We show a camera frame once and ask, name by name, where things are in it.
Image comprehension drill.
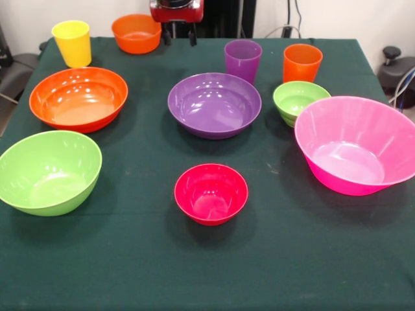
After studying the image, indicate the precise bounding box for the orange plastic cup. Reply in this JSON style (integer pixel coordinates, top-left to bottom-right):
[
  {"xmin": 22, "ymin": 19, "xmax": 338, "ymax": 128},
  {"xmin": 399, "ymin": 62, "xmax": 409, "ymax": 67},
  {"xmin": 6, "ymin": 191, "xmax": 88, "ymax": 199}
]
[{"xmin": 283, "ymin": 43, "xmax": 324, "ymax": 84}]

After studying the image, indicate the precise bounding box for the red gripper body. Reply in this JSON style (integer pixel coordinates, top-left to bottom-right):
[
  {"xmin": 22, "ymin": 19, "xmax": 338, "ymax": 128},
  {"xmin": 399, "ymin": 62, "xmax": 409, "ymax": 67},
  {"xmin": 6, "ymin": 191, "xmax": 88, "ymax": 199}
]
[{"xmin": 149, "ymin": 0, "xmax": 206, "ymax": 25}]

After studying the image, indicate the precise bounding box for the dark green tablecloth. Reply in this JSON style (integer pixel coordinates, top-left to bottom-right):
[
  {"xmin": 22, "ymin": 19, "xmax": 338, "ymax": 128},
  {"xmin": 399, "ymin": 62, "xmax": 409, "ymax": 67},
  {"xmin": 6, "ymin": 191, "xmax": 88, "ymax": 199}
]
[{"xmin": 0, "ymin": 36, "xmax": 415, "ymax": 311}]

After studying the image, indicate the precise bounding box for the small green plastic bowl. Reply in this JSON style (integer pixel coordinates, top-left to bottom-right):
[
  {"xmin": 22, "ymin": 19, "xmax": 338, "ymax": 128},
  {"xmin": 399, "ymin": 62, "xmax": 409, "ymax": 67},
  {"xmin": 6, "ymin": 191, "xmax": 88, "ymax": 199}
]
[{"xmin": 272, "ymin": 80, "xmax": 332, "ymax": 128}]

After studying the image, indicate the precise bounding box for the black hanging cable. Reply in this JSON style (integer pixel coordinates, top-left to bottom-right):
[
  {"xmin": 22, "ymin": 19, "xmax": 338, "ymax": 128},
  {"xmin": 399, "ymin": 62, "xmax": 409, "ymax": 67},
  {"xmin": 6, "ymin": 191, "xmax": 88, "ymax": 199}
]
[{"xmin": 292, "ymin": 0, "xmax": 305, "ymax": 27}]

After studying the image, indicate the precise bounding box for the small red plastic bowl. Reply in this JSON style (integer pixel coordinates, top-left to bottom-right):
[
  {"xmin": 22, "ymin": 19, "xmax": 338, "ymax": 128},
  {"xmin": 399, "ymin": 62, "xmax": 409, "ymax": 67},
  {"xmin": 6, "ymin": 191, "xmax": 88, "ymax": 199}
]
[{"xmin": 174, "ymin": 163, "xmax": 250, "ymax": 227}]

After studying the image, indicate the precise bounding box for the purple plastic cup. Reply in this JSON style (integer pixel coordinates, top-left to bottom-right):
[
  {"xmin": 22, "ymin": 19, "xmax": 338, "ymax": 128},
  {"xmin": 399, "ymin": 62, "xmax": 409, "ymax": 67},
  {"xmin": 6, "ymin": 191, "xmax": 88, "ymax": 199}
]
[{"xmin": 224, "ymin": 39, "xmax": 263, "ymax": 84}]

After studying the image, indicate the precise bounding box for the white and blue cable bundle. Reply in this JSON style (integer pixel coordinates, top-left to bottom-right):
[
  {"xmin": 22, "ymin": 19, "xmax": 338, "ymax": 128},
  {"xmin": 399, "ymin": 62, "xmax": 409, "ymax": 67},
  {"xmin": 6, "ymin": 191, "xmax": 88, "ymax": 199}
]
[{"xmin": 388, "ymin": 69, "xmax": 415, "ymax": 111}]

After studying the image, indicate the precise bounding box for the small orange plastic bowl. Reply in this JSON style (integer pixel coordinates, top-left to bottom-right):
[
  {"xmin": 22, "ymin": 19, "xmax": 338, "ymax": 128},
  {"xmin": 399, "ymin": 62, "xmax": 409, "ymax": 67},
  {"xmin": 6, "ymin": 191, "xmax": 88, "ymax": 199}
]
[{"xmin": 111, "ymin": 14, "xmax": 162, "ymax": 55}]

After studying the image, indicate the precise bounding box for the yellow plastic cup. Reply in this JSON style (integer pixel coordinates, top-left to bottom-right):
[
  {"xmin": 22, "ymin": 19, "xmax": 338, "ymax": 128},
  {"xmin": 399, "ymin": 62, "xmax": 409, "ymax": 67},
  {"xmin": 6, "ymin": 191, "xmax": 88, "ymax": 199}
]
[{"xmin": 51, "ymin": 19, "xmax": 93, "ymax": 69}]

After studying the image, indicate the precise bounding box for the purple plastic bowl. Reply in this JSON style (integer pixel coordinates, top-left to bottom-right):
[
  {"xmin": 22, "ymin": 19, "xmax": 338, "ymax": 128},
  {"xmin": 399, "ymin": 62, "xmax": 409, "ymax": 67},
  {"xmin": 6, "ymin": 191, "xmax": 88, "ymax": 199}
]
[{"xmin": 167, "ymin": 72, "xmax": 263, "ymax": 141}]

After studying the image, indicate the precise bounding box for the large pink plastic bowl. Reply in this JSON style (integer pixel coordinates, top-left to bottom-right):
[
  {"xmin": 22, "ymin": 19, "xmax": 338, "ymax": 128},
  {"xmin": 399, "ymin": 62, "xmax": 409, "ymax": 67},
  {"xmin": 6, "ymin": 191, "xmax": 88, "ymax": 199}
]
[{"xmin": 294, "ymin": 95, "xmax": 415, "ymax": 197}]

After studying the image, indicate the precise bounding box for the large orange plastic bowl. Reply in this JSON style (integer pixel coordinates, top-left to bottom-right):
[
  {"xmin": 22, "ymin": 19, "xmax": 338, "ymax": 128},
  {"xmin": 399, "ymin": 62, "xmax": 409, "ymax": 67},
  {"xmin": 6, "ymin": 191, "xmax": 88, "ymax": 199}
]
[{"xmin": 29, "ymin": 66, "xmax": 129, "ymax": 134}]

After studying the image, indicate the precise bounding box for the grey office chair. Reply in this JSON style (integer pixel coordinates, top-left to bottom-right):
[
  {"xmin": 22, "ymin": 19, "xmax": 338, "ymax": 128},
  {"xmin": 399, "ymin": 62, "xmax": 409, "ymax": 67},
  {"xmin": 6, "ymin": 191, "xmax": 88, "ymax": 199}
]
[{"xmin": 0, "ymin": 21, "xmax": 49, "ymax": 104}]

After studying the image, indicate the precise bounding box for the large green plastic bowl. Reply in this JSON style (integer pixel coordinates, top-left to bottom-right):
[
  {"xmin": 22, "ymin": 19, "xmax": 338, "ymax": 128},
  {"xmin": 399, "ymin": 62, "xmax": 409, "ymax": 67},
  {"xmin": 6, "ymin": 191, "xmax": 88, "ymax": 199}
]
[{"xmin": 0, "ymin": 130, "xmax": 103, "ymax": 217}]

